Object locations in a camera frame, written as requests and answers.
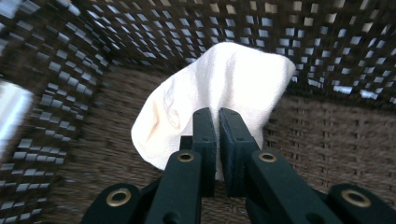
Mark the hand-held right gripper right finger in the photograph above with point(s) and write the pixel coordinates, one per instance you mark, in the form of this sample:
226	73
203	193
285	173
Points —
236	155

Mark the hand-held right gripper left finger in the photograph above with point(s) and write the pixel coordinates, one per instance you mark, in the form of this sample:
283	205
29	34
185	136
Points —
204	149

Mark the brown wicker basket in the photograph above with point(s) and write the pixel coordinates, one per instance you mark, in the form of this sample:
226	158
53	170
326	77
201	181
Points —
327	140

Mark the beige sock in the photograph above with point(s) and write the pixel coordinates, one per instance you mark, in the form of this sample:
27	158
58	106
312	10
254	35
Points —
224	77

